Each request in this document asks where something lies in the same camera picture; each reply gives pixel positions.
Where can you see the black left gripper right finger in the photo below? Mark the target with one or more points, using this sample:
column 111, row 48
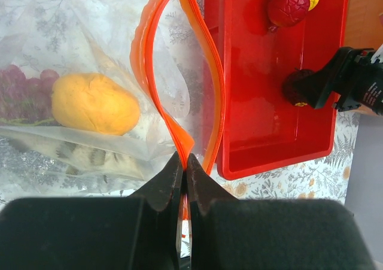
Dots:
column 231, row 233

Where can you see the clear zip top bag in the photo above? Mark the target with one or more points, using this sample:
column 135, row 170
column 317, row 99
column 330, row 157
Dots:
column 183, row 74

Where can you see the dark purple passion fruit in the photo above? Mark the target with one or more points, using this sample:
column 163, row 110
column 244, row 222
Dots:
column 289, row 91

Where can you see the grey plastic fish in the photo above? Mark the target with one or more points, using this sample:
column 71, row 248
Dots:
column 80, row 158

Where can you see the red grape bunch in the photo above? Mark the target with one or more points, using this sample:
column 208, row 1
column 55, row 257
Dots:
column 26, row 101

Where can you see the red fruit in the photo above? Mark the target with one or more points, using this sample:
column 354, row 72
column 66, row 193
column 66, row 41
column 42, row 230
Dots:
column 286, row 13

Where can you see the floral patterned table mat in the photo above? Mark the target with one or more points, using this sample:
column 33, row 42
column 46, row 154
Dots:
column 299, row 180

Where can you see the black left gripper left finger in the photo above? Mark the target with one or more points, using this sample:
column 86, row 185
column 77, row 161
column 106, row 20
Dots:
column 139, row 231

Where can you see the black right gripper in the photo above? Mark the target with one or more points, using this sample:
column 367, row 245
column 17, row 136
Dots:
column 355, row 74

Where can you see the red plastic tray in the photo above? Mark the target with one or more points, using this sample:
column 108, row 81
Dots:
column 262, row 131

